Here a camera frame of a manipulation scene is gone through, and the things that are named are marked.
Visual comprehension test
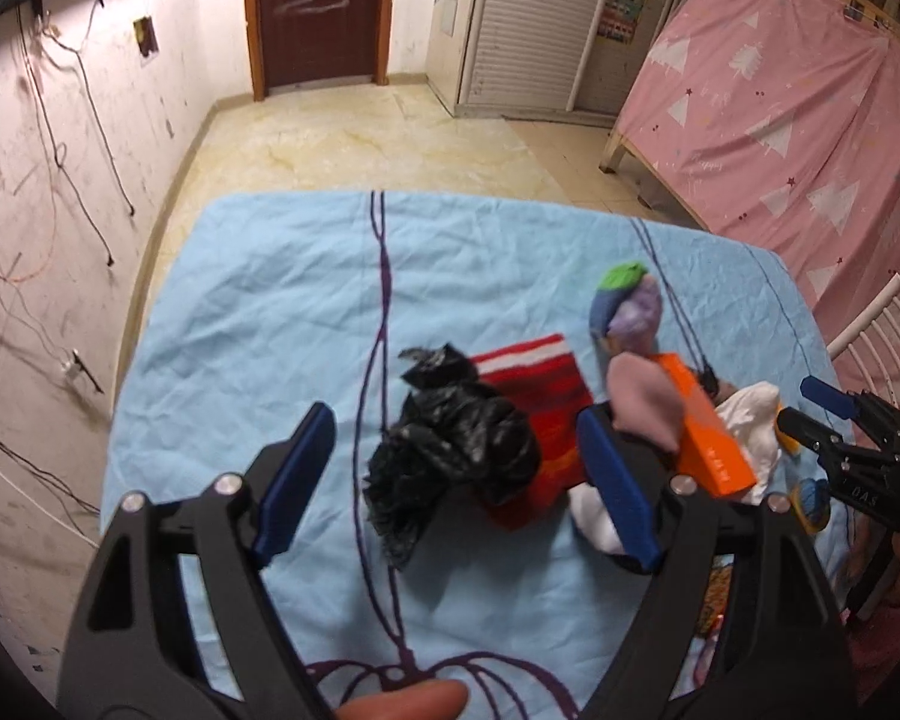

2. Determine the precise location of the white cloth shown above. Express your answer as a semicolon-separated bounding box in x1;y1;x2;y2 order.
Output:
569;382;784;556

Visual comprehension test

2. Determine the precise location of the orange cardboard box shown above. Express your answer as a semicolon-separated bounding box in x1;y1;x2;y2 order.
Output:
652;353;756;497

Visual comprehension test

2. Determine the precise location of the black plastic bag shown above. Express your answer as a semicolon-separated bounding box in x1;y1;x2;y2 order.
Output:
364;344;541;571

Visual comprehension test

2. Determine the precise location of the red striped sock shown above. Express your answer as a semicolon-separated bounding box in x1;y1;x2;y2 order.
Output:
473;333;593;530

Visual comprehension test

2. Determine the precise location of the multicolour purple green sock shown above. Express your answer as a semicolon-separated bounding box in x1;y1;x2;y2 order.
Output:
589;262;663;356

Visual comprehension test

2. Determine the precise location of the left hand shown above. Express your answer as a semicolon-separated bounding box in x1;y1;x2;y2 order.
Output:
336;679;470;720

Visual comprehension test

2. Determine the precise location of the white metal chair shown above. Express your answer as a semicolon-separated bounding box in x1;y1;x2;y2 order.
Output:
827;271;900;410

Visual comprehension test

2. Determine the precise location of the pink sock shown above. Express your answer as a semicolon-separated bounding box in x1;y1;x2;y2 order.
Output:
606;353;685;455

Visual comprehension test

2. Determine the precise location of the red snack wrapper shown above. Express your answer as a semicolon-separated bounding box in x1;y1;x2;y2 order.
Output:
692;560;735;691

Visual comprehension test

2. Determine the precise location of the light blue bed sheet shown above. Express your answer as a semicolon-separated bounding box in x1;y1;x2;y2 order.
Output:
102;190;834;718

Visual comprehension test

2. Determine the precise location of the pink patterned bed curtain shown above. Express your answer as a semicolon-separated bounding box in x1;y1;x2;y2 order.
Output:
616;0;900;407

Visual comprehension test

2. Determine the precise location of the dark red wooden door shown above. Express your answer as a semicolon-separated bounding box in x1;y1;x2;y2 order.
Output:
245;0;393;101

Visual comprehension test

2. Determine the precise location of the white louvred wardrobe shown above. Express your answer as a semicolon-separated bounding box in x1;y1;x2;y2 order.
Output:
458;0;603;115

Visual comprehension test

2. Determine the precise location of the black wall cable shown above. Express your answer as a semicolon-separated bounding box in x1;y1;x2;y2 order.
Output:
15;1;138;269

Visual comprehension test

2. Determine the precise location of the wall socket box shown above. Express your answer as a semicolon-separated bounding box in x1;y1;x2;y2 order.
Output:
133;16;159;60

